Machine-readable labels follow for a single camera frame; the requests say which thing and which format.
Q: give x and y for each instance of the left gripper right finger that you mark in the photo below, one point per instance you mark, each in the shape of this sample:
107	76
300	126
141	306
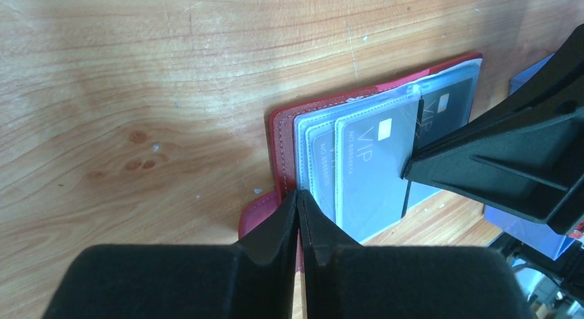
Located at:
344	279

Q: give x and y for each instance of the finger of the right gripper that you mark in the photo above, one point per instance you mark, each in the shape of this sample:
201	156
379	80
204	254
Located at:
525	155

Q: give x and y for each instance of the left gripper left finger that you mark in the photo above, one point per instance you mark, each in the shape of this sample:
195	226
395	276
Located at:
251	278

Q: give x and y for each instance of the dark VIP credit card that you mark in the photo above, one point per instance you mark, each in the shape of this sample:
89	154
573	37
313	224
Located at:
444	107

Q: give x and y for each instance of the red leather card holder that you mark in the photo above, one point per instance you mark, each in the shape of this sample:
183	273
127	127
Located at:
280	132

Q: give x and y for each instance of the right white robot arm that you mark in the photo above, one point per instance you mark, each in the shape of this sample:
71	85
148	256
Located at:
538	248

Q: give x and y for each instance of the grey VIP credit card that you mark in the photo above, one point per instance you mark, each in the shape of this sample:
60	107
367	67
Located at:
372	146

